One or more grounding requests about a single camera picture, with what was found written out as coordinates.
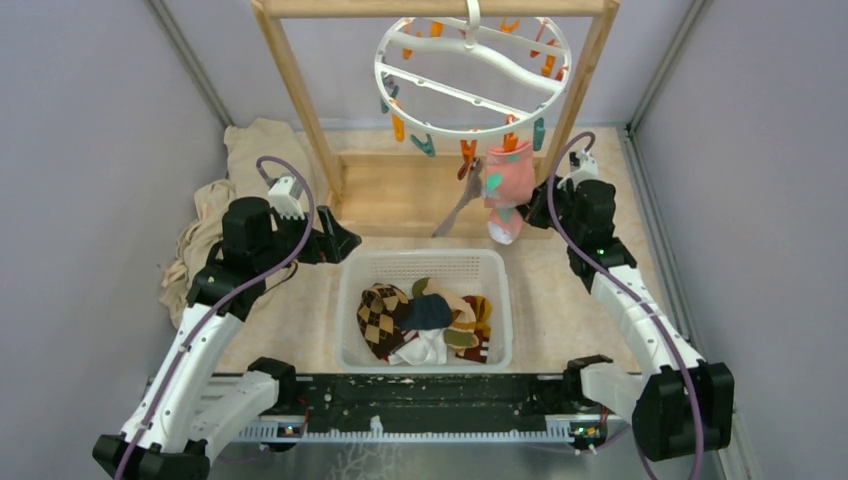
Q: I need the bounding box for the white round clip hanger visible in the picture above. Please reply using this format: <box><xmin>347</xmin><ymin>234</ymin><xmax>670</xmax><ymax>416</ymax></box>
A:
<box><xmin>373</xmin><ymin>1</ymin><xmax>573</xmax><ymax>142</ymax></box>

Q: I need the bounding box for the orange clothes clip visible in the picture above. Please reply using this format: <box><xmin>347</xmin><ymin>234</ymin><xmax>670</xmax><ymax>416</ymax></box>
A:
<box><xmin>456</xmin><ymin>140</ymin><xmax>477</xmax><ymax>180</ymax></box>

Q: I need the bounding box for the grey ribbed sock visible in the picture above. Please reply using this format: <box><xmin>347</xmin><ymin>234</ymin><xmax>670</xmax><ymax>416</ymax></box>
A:
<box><xmin>431</xmin><ymin>157</ymin><xmax>483</xmax><ymax>238</ymax></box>

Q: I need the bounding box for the dark blue sock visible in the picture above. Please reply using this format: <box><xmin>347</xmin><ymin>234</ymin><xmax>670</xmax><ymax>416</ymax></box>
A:
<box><xmin>397</xmin><ymin>294</ymin><xmax>454</xmax><ymax>330</ymax></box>

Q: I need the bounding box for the teal clothes clip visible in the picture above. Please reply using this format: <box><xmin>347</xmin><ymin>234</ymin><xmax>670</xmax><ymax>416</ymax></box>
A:
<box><xmin>409</xmin><ymin>133</ymin><xmax>436</xmax><ymax>158</ymax></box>

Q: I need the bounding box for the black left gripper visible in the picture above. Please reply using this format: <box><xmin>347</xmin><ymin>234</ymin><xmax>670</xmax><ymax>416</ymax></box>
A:
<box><xmin>255</xmin><ymin>204</ymin><xmax>361</xmax><ymax>274</ymax></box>

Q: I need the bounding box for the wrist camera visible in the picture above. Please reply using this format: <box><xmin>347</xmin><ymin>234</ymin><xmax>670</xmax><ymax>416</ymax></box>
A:
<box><xmin>266</xmin><ymin>175</ymin><xmax>306</xmax><ymax>220</ymax></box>
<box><xmin>568</xmin><ymin>150</ymin><xmax>600</xmax><ymax>188</ymax></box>

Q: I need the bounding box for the beige striped ribbed sock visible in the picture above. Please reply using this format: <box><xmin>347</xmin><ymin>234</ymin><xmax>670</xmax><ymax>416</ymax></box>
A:
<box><xmin>412</xmin><ymin>277</ymin><xmax>479</xmax><ymax>353</ymax></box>

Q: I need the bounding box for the argyle brown sock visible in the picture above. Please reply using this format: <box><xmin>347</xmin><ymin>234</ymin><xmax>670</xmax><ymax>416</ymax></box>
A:
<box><xmin>356</xmin><ymin>283</ymin><xmax>412</xmax><ymax>360</ymax></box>

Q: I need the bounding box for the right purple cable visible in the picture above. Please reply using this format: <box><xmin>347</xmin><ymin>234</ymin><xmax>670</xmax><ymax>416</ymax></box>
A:
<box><xmin>545</xmin><ymin>131</ymin><xmax>705</xmax><ymax>480</ymax></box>

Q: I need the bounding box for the pink sock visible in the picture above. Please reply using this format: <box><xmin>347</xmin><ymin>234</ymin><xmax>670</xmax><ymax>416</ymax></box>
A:
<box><xmin>482</xmin><ymin>141</ymin><xmax>536</xmax><ymax>245</ymax></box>

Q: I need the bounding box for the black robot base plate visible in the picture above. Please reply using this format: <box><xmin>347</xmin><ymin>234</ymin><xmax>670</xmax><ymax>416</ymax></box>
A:
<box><xmin>235</xmin><ymin>354</ymin><xmax>631</xmax><ymax>435</ymax></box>

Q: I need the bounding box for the white sock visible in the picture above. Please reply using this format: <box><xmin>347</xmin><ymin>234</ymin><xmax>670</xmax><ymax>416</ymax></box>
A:
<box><xmin>387</xmin><ymin>329</ymin><xmax>448</xmax><ymax>366</ymax></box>

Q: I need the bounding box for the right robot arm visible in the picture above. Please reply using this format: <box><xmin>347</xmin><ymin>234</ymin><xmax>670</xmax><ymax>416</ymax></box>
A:
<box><xmin>518</xmin><ymin>177</ymin><xmax>735</xmax><ymax>461</ymax></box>

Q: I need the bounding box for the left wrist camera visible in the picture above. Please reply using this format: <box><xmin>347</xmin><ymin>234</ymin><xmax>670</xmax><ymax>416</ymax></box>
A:
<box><xmin>266</xmin><ymin>175</ymin><xmax>306</xmax><ymax>220</ymax></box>

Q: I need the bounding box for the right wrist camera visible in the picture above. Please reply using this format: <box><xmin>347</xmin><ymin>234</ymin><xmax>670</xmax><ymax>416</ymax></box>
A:
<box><xmin>568</xmin><ymin>150</ymin><xmax>600</xmax><ymax>188</ymax></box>

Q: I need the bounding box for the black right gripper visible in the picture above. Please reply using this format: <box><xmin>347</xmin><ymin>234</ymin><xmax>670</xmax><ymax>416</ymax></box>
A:
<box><xmin>510</xmin><ymin>174</ymin><xmax>583</xmax><ymax>243</ymax></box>

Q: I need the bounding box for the white perforated plastic basket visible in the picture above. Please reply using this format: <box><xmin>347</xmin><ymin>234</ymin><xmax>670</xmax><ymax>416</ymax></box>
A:
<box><xmin>336</xmin><ymin>248</ymin><xmax>514</xmax><ymax>375</ymax></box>

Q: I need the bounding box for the yellow clothes clip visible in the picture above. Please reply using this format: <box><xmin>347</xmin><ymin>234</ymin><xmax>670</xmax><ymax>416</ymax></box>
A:
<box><xmin>391</xmin><ymin>113</ymin><xmax>406</xmax><ymax>143</ymax></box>

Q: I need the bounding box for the beige crumpled cloth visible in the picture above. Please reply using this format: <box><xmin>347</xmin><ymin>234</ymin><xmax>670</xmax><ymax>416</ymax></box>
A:
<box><xmin>158</xmin><ymin>117</ymin><xmax>321</xmax><ymax>333</ymax></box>

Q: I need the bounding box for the wooden hanger stand frame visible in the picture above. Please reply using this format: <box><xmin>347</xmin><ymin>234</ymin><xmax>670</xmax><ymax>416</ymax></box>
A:
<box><xmin>252</xmin><ymin>1</ymin><xmax>620</xmax><ymax>238</ymax></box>

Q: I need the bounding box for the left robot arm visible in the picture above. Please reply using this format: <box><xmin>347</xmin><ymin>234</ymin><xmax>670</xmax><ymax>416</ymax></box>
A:
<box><xmin>92</xmin><ymin>197</ymin><xmax>362</xmax><ymax>479</ymax></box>

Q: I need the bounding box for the mustard yellow sock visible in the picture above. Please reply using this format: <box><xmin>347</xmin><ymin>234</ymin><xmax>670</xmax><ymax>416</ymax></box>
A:
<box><xmin>463</xmin><ymin>295</ymin><xmax>493</xmax><ymax>342</ymax></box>

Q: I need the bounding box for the aluminium rail front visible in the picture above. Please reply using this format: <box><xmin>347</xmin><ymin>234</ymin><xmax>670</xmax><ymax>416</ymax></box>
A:
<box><xmin>135</xmin><ymin>374</ymin><xmax>737</xmax><ymax>445</ymax></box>

